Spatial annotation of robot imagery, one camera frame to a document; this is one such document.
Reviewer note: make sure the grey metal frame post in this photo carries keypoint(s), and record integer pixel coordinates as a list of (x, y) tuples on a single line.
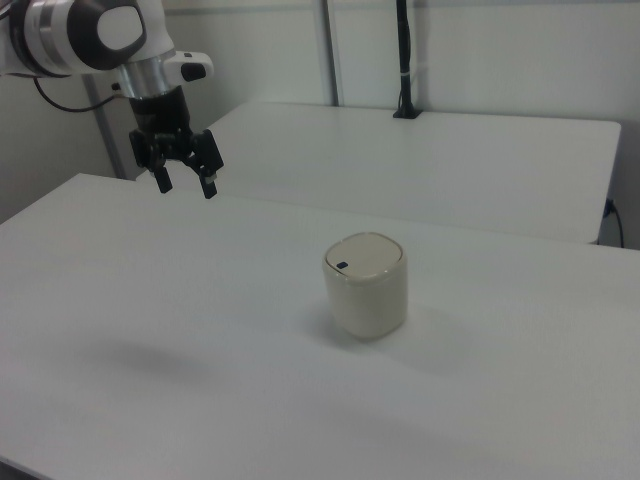
[(102, 130)]

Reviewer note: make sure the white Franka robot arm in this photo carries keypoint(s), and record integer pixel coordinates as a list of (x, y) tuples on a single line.
[(55, 35)]

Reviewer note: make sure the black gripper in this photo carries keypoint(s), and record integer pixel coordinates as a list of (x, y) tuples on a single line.
[(160, 112)]

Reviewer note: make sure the cream plastic trash bin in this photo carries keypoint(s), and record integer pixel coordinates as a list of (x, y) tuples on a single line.
[(367, 310)]

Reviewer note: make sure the grey wall profile strip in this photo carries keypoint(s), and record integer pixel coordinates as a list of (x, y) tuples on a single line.
[(331, 50)]

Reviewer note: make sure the cream trash bin lid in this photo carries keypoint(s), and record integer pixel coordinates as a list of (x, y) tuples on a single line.
[(365, 256)]

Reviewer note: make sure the black pole with clamp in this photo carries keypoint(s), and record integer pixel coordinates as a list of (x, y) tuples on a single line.
[(406, 60)]

